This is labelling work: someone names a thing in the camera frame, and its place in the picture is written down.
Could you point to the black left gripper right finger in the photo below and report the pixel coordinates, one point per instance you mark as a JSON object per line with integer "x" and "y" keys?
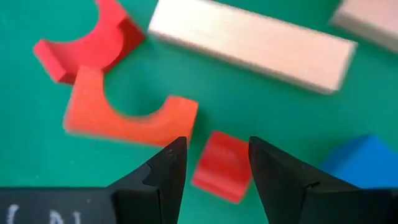
{"x": 295, "y": 193}

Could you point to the small natural wooden cube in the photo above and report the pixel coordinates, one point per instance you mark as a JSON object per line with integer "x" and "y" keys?
{"x": 373, "y": 18}

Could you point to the small red foam block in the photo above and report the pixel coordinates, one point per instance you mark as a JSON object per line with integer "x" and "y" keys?
{"x": 222, "y": 165}

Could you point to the long natural wooden block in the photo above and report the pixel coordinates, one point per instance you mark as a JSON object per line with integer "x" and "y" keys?
{"x": 248, "y": 40}

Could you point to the small blue foam block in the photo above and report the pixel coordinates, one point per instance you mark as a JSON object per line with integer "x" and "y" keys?
{"x": 363, "y": 161}

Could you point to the salmon arch foam block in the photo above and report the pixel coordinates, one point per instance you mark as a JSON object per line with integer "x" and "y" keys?
{"x": 90, "y": 115}

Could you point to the red arch foam block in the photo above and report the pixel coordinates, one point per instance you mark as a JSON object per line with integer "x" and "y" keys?
{"x": 93, "y": 46}

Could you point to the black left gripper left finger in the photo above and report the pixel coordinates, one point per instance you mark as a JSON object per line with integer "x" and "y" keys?
{"x": 158, "y": 186}

